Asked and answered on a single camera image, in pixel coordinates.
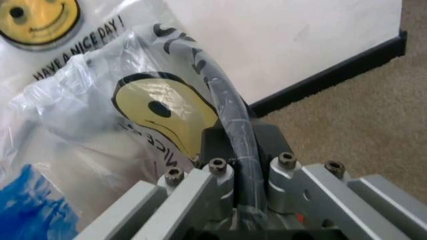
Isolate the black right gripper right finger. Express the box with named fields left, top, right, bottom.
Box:
left=252, top=123, right=427, bottom=240

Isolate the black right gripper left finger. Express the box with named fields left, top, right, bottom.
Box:
left=71, top=126, right=241, bottom=240

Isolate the clear smiley garbage bag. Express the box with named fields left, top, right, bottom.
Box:
left=0, top=0, right=191, bottom=106
left=0, top=22, right=235, bottom=240

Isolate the blue plastic bag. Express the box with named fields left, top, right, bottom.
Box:
left=0, top=162, right=83, bottom=240

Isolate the black baseboard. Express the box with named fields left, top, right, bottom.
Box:
left=248, top=29, right=409, bottom=118

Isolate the dark spiral-wrapped cable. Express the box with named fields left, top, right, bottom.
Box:
left=153, top=22, right=269, bottom=226

